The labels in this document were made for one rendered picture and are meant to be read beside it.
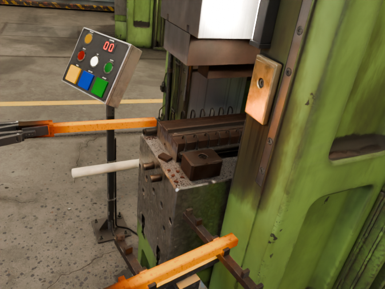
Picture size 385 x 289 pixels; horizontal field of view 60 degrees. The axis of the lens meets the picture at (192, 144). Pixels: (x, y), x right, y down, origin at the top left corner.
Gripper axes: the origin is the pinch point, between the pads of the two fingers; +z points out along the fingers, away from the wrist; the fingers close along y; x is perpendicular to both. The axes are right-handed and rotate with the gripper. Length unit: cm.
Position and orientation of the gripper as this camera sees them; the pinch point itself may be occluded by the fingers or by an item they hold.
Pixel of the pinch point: (35, 129)
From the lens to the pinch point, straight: 110.8
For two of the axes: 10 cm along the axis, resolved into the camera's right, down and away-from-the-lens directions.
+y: 4.2, 5.0, -7.6
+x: 0.8, -8.5, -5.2
